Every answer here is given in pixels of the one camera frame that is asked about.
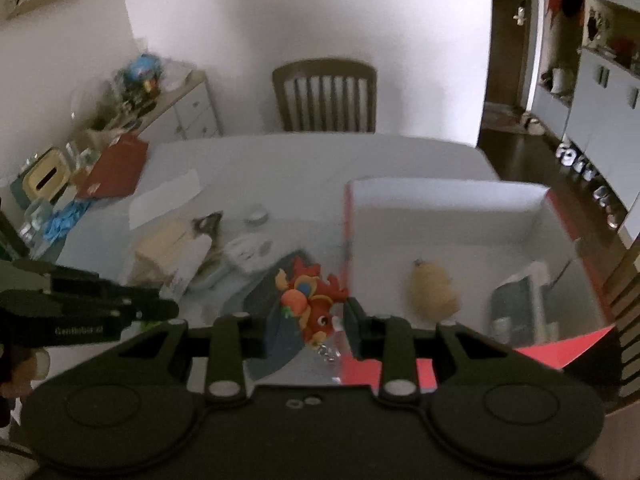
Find white sideboard cabinet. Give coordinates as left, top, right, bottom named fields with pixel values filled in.
left=75, top=71, right=223, bottom=161

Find white plastic packet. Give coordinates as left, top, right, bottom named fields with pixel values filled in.
left=221, top=236, right=275, bottom=275

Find row of small jars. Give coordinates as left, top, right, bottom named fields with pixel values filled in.
left=556, top=142, right=627, bottom=229

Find beige wooden box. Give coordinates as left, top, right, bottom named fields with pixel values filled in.
left=132, top=220, right=197, bottom=286

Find white jar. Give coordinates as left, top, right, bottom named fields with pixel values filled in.
left=552, top=67, right=576, bottom=95

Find beige tissue box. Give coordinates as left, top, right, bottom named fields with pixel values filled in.
left=22, top=147, right=74, bottom=199

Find colourful globe toy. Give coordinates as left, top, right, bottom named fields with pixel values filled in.
left=125, top=54, right=164, bottom=94

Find white paper sheet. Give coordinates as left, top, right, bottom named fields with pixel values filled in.
left=129, top=169, right=202, bottom=229

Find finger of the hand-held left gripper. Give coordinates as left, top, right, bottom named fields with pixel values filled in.
left=10, top=258, right=162, bottom=302
left=0, top=289, right=180, bottom=322

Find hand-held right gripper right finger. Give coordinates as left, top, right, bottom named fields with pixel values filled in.
left=342, top=296, right=523, bottom=406

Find red folder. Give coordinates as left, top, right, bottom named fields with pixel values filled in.
left=76, top=133, right=150, bottom=199

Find white tall cabinet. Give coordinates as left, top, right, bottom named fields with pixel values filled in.
left=562, top=0, right=640, bottom=241

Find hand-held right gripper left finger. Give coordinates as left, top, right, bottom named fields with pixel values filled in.
left=119, top=304, right=301, bottom=405

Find red cardboard box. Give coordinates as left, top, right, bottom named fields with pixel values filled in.
left=341, top=177, right=617, bottom=396

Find yellow plush toy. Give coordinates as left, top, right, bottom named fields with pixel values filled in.
left=411, top=258, right=462, bottom=319

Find brown wooden chair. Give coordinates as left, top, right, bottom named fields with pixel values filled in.
left=600, top=241, right=640, bottom=416
left=272, top=58, right=378, bottom=134

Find blue gloves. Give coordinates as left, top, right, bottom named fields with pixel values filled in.
left=42, top=199, right=94, bottom=241

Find person's left hand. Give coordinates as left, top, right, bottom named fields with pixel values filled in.
left=0, top=345, right=52, bottom=401

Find clear glass jar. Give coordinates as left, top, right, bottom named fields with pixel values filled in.
left=20, top=200, right=52, bottom=247

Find grey white pouch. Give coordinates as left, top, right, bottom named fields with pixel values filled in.
left=487, top=261, right=554, bottom=346

